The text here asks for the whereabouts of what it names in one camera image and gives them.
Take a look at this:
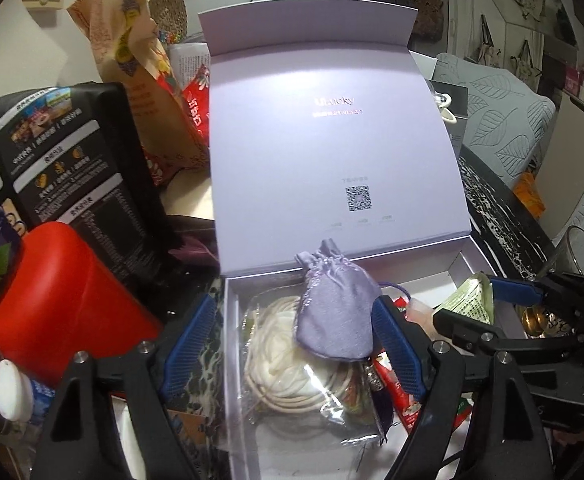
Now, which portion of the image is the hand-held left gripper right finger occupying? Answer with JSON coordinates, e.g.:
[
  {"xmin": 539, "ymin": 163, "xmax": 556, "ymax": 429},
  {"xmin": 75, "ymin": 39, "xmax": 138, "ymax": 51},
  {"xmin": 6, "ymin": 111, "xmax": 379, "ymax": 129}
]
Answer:
[{"xmin": 371, "ymin": 295, "xmax": 555, "ymax": 480}]

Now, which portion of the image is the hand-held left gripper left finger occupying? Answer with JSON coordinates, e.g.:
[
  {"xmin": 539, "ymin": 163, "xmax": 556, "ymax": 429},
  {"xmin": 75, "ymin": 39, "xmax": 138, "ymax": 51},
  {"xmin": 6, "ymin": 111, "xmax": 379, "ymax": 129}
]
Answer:
[{"xmin": 32, "ymin": 292, "xmax": 217, "ymax": 480}]

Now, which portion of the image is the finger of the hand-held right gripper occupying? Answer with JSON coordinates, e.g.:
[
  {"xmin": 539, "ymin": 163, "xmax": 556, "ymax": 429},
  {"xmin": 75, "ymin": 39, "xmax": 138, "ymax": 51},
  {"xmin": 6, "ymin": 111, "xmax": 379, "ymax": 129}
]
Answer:
[
  {"xmin": 432, "ymin": 309, "xmax": 584, "ymax": 367},
  {"xmin": 488, "ymin": 272, "xmax": 584, "ymax": 321}
]

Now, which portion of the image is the gold green snack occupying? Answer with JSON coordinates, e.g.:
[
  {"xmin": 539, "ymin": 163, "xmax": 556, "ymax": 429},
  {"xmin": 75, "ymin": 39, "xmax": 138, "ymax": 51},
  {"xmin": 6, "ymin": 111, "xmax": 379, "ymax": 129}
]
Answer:
[{"xmin": 442, "ymin": 272, "xmax": 495, "ymax": 326}]

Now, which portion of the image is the purple tassel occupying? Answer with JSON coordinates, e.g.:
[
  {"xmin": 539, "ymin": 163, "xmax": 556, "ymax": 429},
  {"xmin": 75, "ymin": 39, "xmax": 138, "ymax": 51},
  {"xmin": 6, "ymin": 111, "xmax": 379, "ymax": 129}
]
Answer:
[{"xmin": 367, "ymin": 365, "xmax": 397, "ymax": 447}]

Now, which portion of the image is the long red snack packet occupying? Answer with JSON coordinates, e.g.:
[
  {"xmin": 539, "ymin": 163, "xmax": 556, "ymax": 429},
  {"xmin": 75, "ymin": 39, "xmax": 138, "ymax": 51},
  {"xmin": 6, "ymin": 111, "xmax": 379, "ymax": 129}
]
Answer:
[{"xmin": 372, "ymin": 352, "xmax": 473, "ymax": 436}]

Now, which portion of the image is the lavender satin pouch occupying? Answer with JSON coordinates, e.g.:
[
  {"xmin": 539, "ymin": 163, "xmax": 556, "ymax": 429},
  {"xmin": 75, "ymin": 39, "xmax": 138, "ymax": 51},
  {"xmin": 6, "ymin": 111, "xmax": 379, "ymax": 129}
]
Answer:
[{"xmin": 294, "ymin": 239, "xmax": 383, "ymax": 362}]

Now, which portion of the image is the clear bag of white cord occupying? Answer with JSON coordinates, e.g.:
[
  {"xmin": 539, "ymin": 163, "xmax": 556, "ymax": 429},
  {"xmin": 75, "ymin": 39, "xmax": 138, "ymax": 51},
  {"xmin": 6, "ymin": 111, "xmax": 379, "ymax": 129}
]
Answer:
[{"xmin": 242, "ymin": 292, "xmax": 387, "ymax": 446}]

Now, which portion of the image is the lavender gift box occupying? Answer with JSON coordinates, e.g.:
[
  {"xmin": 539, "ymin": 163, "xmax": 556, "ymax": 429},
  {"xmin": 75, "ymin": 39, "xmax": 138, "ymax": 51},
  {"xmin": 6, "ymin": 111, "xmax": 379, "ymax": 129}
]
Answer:
[{"xmin": 198, "ymin": 7, "xmax": 529, "ymax": 480}]

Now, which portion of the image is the glass mug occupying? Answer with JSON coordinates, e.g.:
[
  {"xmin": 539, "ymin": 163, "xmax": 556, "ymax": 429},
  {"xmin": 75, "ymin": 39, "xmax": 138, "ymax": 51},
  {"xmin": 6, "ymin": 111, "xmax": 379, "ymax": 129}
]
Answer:
[{"xmin": 552, "ymin": 225, "xmax": 584, "ymax": 281}]

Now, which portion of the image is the orange plastic bag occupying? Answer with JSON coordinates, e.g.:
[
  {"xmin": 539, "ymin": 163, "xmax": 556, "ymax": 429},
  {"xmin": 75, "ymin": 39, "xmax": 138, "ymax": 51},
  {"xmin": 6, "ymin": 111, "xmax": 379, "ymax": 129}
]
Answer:
[{"xmin": 514, "ymin": 172, "xmax": 545, "ymax": 218}]

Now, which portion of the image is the dark maroon cloth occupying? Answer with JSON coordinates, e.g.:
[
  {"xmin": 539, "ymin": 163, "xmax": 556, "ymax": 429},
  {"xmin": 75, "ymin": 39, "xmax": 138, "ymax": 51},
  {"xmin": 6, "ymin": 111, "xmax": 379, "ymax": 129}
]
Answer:
[{"xmin": 169, "ymin": 215, "xmax": 220, "ymax": 271}]

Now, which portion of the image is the red plastic container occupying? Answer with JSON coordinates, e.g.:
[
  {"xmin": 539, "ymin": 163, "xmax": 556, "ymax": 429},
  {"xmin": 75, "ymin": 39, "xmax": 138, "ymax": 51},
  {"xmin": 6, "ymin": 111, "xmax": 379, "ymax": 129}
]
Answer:
[{"xmin": 0, "ymin": 221, "xmax": 165, "ymax": 386}]

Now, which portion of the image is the white cabinet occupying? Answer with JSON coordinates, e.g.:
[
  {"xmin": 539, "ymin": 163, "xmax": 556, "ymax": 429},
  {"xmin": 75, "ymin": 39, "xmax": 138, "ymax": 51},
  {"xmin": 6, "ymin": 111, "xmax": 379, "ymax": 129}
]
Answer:
[{"xmin": 534, "ymin": 92, "xmax": 584, "ymax": 231}]

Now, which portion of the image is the small grey covered chair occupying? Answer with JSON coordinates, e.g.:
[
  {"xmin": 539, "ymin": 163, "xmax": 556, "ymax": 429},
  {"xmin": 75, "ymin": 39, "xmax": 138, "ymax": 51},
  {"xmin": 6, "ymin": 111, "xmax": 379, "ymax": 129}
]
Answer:
[{"xmin": 432, "ymin": 52, "xmax": 558, "ymax": 191}]

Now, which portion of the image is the white capped bottle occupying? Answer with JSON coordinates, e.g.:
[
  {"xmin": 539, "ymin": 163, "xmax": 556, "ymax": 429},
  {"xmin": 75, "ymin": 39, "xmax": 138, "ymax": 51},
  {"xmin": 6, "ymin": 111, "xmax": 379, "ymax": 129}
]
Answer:
[{"xmin": 0, "ymin": 360, "xmax": 35, "ymax": 421}]

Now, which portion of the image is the black coffee bag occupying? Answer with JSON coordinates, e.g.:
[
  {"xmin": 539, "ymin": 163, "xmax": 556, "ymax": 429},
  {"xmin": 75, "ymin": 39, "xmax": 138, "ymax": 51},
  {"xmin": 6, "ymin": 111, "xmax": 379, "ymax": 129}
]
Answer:
[{"xmin": 0, "ymin": 82, "xmax": 187, "ymax": 306}]

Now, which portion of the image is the canvas tote bag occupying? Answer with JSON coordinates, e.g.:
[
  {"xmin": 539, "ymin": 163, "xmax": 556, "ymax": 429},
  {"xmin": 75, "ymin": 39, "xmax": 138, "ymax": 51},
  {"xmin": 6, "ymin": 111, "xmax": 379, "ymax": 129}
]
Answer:
[
  {"xmin": 509, "ymin": 40, "xmax": 540, "ymax": 78},
  {"xmin": 474, "ymin": 15, "xmax": 503, "ymax": 68}
]

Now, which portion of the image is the red printed snack bag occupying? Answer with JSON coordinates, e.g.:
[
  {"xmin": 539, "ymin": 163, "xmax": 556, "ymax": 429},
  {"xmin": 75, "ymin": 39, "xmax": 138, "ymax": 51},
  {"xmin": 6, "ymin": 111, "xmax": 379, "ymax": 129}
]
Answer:
[{"xmin": 182, "ymin": 65, "xmax": 213, "ymax": 146}]

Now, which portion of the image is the straw bag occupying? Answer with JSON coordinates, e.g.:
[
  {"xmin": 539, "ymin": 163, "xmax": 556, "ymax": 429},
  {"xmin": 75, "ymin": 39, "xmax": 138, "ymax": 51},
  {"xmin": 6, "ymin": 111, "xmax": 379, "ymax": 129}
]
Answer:
[{"xmin": 412, "ymin": 0, "xmax": 445, "ymax": 43}]

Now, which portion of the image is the brown printed paper bag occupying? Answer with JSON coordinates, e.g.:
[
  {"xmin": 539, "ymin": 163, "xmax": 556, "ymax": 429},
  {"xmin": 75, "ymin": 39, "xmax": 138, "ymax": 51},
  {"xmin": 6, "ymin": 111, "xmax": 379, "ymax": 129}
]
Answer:
[{"xmin": 66, "ymin": 0, "xmax": 210, "ymax": 171}]

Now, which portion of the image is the round woven mat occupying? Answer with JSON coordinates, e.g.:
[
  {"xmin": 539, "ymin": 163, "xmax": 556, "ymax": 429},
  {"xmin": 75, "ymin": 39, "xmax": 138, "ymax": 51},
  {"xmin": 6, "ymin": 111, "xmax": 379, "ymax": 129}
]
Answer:
[{"xmin": 148, "ymin": 0, "xmax": 189, "ymax": 43}]

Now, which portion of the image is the star wall decoration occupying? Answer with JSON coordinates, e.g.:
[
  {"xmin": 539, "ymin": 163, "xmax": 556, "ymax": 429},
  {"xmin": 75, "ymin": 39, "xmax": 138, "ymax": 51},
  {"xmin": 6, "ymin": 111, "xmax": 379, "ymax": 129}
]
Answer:
[{"xmin": 504, "ymin": 0, "xmax": 548, "ymax": 23}]

